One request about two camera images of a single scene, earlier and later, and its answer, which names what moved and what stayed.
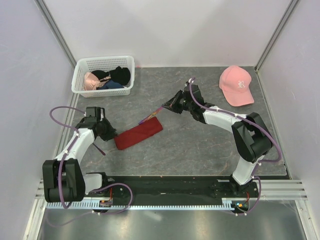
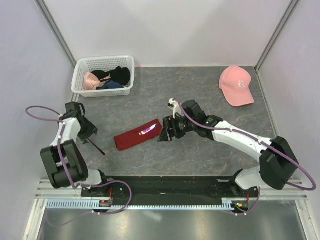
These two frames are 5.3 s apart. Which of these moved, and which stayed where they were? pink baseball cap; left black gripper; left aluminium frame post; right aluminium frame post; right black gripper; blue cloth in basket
Moved: right black gripper; left black gripper
Stayed: pink baseball cap; blue cloth in basket; right aluminium frame post; left aluminium frame post
